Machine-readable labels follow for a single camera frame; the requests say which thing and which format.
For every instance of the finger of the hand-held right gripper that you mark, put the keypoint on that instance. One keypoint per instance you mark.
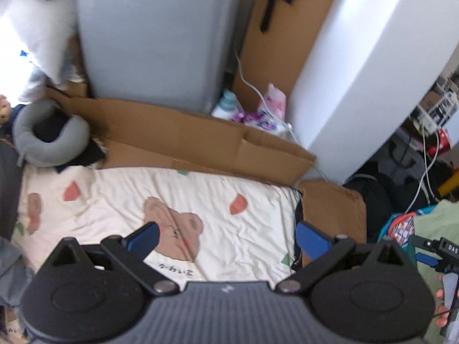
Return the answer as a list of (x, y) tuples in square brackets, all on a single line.
[(426, 258), (423, 242)]

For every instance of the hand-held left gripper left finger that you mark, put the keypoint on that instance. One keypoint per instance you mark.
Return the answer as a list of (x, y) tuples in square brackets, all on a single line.
[(145, 238)]

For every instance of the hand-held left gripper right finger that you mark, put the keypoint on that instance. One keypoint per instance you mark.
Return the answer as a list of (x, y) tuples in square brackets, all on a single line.
[(312, 240)]

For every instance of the brown printed t-shirt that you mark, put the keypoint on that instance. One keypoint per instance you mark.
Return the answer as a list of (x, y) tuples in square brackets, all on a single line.
[(333, 208)]

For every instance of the person's right hand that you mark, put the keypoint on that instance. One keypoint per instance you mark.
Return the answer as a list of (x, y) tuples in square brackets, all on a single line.
[(443, 308)]

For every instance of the light green cloth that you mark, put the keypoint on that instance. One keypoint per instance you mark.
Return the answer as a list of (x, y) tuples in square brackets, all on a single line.
[(437, 222)]

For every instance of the cream bear print blanket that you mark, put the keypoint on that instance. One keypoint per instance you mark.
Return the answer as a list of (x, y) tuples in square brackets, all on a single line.
[(118, 190)]

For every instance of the black bag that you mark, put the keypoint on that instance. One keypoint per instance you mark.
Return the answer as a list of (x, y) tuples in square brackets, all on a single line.
[(391, 190)]

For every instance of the yellow bar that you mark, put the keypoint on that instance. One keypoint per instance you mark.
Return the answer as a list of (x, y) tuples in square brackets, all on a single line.
[(450, 185)]

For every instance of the red packet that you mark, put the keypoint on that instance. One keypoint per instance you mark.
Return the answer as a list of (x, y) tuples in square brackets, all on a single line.
[(441, 143)]

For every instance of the folded cardboard sheet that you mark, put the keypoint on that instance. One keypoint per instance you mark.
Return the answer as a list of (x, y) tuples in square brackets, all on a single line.
[(186, 132)]

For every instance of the purple packet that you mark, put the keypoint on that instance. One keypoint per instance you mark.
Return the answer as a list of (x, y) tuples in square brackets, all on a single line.
[(258, 120)]

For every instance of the white power strip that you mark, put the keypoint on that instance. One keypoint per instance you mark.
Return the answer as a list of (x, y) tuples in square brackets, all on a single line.
[(435, 109)]

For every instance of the grey neck pillow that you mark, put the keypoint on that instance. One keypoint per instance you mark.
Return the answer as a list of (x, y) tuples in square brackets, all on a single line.
[(46, 147)]

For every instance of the grey-blue garment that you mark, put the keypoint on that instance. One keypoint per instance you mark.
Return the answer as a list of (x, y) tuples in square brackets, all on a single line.
[(12, 268)]

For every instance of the pink plastic bag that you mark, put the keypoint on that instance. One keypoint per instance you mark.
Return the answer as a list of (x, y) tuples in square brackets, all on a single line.
[(274, 102)]

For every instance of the dark grey pillow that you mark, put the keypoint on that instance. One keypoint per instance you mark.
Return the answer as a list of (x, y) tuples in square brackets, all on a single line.
[(9, 190)]

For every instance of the white bottle with blue cap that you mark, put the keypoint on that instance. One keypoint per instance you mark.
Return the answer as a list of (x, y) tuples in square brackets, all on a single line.
[(226, 105)]

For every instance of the teddy bear plush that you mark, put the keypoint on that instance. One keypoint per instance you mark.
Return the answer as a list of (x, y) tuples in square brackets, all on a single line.
[(4, 109)]

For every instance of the upright cardboard sheet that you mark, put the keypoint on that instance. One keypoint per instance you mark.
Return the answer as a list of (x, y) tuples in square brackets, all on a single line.
[(283, 43)]

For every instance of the grey wrapped panel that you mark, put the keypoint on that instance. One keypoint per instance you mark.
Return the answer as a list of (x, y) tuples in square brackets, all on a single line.
[(154, 36)]

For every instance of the white pillow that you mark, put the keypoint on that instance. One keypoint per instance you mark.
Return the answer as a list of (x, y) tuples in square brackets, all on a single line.
[(43, 28)]

